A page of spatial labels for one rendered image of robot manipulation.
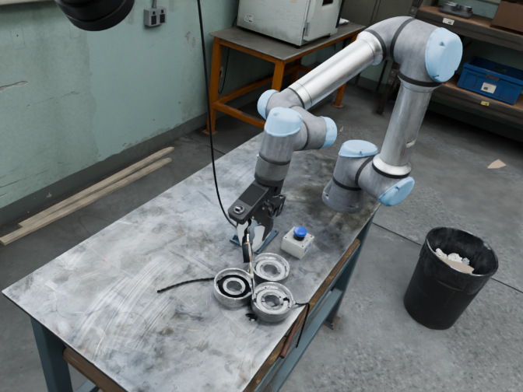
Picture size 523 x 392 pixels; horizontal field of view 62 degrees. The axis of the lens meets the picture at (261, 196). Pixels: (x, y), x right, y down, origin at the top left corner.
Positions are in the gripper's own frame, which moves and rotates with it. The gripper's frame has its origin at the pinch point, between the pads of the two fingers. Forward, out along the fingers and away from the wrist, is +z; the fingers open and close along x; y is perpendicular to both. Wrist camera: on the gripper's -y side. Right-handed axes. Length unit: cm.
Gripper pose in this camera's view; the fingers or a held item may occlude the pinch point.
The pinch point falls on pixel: (247, 246)
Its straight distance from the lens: 109.7
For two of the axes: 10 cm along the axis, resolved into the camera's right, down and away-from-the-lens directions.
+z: -2.3, 8.5, 4.8
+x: -8.3, -4.3, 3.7
